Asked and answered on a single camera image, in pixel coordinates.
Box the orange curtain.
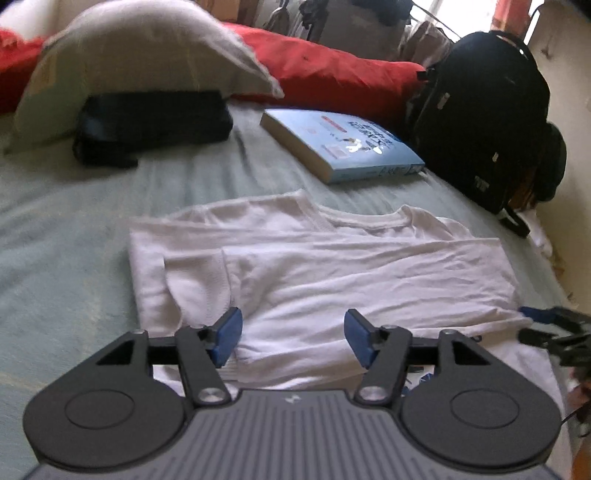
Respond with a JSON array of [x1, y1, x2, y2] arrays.
[[491, 0, 532, 36]]

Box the white printed sweatshirt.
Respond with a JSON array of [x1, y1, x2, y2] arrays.
[[129, 191, 562, 400]]

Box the hanging clothes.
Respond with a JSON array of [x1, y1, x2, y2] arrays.
[[253, 1, 454, 67]]

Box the red pillow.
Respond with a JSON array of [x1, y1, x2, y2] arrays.
[[0, 28, 46, 115]]

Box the red blanket roll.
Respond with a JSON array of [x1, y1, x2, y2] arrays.
[[225, 23, 425, 124]]

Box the green quilted bed cover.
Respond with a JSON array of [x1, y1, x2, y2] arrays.
[[1, 102, 567, 479]]

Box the grey pillow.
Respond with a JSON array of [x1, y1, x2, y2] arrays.
[[11, 1, 283, 149]]

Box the person's right hand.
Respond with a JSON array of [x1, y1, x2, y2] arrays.
[[567, 366, 590, 438]]

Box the light blue book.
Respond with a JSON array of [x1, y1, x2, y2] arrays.
[[260, 108, 425, 184]]

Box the black folded cloth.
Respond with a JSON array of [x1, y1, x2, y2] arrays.
[[72, 91, 233, 169]]

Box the black backpack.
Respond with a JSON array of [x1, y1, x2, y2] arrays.
[[409, 30, 567, 238]]

